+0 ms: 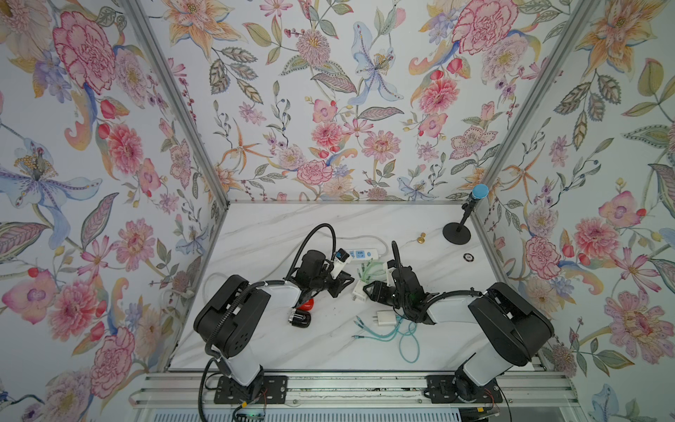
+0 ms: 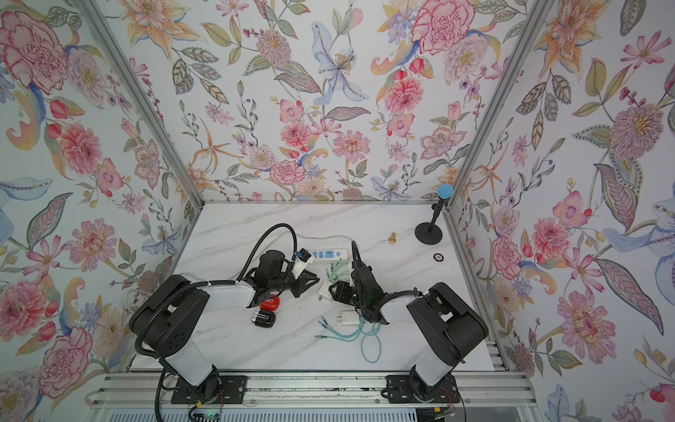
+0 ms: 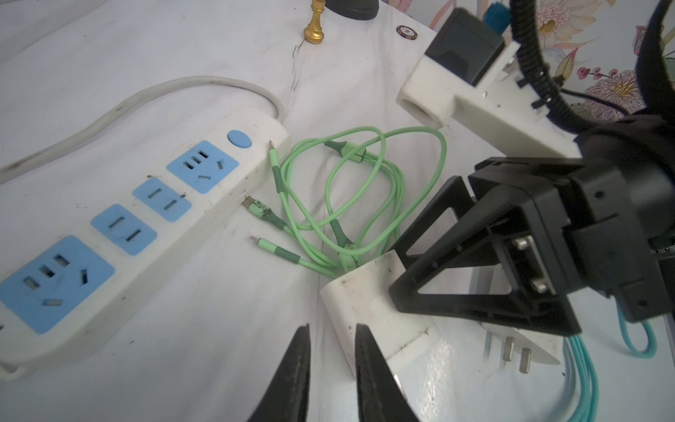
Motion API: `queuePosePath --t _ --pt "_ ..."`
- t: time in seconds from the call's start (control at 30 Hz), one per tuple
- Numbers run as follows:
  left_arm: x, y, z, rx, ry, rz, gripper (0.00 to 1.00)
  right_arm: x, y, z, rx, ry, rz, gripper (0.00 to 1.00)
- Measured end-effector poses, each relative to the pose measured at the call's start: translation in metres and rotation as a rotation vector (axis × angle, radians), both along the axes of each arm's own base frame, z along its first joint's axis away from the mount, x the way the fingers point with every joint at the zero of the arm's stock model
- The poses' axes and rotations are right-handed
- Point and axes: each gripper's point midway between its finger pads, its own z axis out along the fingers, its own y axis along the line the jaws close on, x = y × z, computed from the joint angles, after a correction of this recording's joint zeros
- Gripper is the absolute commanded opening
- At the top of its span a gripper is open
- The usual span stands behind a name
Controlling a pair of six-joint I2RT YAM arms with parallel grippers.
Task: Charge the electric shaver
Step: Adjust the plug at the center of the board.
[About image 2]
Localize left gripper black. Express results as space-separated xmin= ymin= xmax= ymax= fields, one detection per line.
xmin=268 ymin=269 xmax=322 ymax=298

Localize white power strip blue sockets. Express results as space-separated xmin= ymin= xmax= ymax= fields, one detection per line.
xmin=310 ymin=249 xmax=350 ymax=262

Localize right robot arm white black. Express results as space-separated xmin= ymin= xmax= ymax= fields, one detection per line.
xmin=330 ymin=242 xmax=489 ymax=400

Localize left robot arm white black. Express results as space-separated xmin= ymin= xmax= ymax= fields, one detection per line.
xmin=128 ymin=223 xmax=319 ymax=400

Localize blue microphone on black stand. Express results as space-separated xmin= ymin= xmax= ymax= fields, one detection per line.
xmin=415 ymin=184 xmax=455 ymax=245

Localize white charger teal cable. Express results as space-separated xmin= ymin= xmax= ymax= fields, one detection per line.
xmin=315 ymin=309 xmax=383 ymax=364

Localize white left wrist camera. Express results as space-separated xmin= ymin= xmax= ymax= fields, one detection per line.
xmin=291 ymin=248 xmax=315 ymax=280

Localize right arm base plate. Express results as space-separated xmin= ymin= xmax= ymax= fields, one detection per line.
xmin=381 ymin=375 xmax=462 ymax=404

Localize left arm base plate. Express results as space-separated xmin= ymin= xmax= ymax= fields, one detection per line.
xmin=171 ymin=376 xmax=248 ymax=405

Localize aluminium rail front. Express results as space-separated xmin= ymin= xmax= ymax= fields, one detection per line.
xmin=84 ymin=371 xmax=537 ymax=410

